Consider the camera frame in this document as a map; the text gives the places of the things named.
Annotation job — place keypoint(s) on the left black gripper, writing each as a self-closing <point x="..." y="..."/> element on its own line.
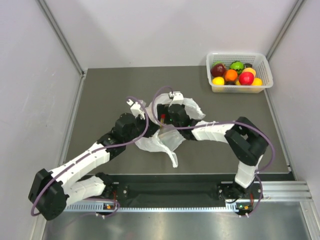
<point x="152" y="129"/>

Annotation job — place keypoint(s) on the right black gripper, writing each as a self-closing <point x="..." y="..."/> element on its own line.
<point x="163" y="108"/>

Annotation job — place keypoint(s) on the red fruit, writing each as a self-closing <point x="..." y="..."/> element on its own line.
<point x="162" y="119"/>
<point x="246" y="78"/>

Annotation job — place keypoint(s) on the white printed plastic bag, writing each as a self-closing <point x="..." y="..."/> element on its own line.
<point x="167" y="140"/>

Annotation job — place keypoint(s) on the orange fruit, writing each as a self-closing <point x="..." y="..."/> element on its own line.
<point x="230" y="75"/>

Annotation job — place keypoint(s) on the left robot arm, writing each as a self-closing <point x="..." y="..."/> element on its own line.
<point x="53" y="190"/>

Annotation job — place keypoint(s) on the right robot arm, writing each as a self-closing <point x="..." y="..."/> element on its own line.
<point x="247" y="142"/>

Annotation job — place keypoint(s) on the dark purple fruit front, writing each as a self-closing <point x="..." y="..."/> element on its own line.
<point x="230" y="83"/>

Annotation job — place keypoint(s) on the dark purple fruit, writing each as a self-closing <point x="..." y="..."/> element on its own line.
<point x="230" y="83"/>
<point x="248" y="65"/>

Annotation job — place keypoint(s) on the green striped fruit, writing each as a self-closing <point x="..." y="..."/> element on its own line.
<point x="238" y="66"/>

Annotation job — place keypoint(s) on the dark purple fruit back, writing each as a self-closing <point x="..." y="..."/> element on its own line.
<point x="248" y="65"/>

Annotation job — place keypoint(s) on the yellow lemon left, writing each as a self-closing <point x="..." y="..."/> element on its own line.
<point x="219" y="80"/>

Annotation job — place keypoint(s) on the red apple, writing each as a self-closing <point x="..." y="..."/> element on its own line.
<point x="218" y="70"/>

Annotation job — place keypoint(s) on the yellow lemon right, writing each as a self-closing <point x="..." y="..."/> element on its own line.
<point x="257" y="82"/>

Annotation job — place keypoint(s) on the white perforated plastic basket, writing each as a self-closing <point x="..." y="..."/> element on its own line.
<point x="260" y="65"/>

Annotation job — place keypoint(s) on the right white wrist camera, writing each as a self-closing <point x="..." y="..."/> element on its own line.
<point x="176" y="98"/>

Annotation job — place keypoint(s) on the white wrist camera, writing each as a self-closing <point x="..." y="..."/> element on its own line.
<point x="176" y="98"/>
<point x="136" y="108"/>

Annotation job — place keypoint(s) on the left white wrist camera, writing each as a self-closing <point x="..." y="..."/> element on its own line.
<point x="136" y="108"/>

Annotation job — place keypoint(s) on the slotted cable duct rail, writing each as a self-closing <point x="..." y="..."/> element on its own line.
<point x="105" y="207"/>

